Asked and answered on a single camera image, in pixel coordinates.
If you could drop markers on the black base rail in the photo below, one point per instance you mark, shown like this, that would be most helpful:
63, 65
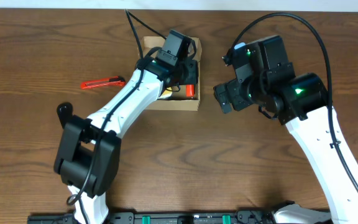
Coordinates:
241, 217

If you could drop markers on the red marker pen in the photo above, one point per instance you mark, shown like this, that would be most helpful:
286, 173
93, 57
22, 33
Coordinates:
190, 91

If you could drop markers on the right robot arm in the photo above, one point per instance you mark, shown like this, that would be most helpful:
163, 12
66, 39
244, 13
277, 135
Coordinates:
315, 127

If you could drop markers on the yellow white sticky note pad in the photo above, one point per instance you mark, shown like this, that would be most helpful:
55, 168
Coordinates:
166, 95

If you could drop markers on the red utility knife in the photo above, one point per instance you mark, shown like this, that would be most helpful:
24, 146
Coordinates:
112, 81

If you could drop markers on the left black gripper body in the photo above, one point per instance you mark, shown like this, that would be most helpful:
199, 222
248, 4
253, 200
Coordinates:
190, 73

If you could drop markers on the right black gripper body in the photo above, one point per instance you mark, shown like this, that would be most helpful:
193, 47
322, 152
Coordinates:
224, 98

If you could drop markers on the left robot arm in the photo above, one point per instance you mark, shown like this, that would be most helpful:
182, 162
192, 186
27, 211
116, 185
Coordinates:
88, 154

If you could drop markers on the black bulb-shaped glue pen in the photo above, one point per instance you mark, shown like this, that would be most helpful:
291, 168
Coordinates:
64, 112

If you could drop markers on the brown cardboard box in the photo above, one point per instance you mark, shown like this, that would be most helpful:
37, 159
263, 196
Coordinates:
178, 101

